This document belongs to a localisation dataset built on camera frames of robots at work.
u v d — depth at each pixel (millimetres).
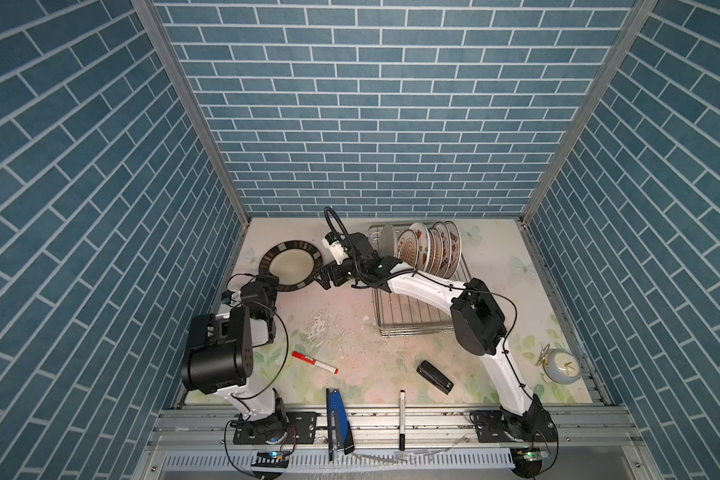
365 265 722
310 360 844
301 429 737
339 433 725
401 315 917
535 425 643
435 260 897
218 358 461
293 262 1050
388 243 988
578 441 737
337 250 805
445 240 954
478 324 558
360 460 705
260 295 751
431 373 792
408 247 990
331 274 802
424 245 924
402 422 753
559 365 806
